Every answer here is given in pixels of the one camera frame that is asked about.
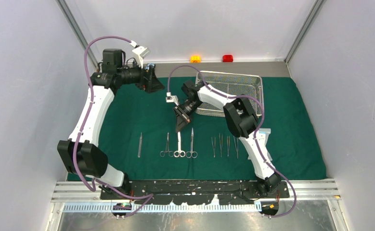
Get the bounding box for steel surgical forceps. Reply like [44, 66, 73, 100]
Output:
[211, 137, 217, 158]

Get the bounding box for yellow toy block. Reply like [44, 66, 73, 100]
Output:
[190, 55, 201, 63]

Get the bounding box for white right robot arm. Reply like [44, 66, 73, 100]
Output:
[173, 80, 281, 198]

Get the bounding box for red toy block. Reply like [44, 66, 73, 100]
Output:
[222, 54, 234, 63]

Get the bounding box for steel needle holder clamp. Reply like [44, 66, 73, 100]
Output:
[226, 136, 231, 157]

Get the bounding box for metal mesh instrument tray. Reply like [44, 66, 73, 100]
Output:
[196, 71, 264, 117]

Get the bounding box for green surgical drape cloth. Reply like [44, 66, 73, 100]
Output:
[99, 77, 326, 180]

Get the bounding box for long steel probe rod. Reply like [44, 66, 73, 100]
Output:
[137, 132, 143, 158]

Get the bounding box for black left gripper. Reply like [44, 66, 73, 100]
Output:
[117, 58, 165, 93]

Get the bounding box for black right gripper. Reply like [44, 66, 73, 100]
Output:
[172, 99, 203, 133]

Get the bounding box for small steel scissors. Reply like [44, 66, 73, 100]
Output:
[174, 131, 186, 158]

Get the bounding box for steel ring-handled hemostat clamp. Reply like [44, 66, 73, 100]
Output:
[159, 133, 174, 157]

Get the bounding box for white sterile packet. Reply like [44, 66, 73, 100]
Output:
[259, 128, 271, 140]

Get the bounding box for steel ring-handled scissors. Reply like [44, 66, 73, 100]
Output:
[186, 128, 198, 158]

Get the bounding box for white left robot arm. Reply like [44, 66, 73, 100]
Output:
[57, 46, 165, 199]

